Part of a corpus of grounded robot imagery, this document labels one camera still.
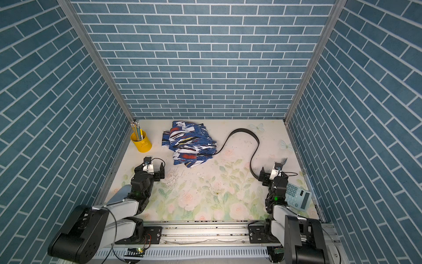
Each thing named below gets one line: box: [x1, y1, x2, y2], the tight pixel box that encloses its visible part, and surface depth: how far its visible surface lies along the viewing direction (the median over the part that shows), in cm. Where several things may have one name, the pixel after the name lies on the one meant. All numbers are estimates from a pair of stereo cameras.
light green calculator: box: [284, 182, 313, 212], surface depth 84 cm
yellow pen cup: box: [130, 129, 153, 153], surface depth 101 cm
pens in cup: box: [130, 118, 143, 141], surface depth 100 cm
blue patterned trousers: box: [161, 121, 218, 169], surface depth 101 cm
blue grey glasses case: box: [106, 184, 132, 206], surface depth 87 cm
